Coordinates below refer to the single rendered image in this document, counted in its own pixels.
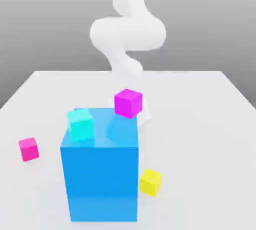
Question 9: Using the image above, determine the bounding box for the small magenta cube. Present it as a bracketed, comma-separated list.
[114, 88, 143, 119]

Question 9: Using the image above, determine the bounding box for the small cyan cube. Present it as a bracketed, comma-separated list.
[66, 108, 95, 142]

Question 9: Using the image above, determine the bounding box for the small yellow cube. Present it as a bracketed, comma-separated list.
[139, 168, 162, 197]

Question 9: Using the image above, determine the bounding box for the small pink cube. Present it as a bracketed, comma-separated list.
[18, 137, 40, 162]

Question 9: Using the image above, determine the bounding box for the large blue box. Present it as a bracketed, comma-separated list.
[59, 107, 140, 223]

